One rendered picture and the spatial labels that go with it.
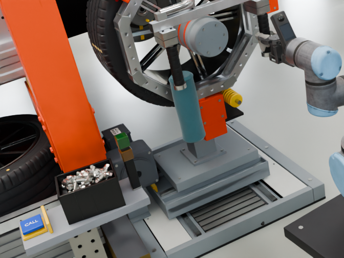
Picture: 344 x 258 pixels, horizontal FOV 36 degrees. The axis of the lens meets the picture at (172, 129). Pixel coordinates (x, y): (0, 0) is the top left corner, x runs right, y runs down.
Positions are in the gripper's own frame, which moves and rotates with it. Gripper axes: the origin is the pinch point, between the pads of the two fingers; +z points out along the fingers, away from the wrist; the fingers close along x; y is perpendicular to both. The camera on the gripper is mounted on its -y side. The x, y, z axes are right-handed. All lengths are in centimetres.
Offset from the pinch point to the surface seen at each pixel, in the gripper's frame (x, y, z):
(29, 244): -97, 38, -8
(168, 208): -44, 68, 21
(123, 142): -58, 19, -3
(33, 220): -94, 35, 0
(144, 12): -19, 0, 70
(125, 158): -59, 25, -3
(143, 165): -47, 48, 27
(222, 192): -19, 72, 21
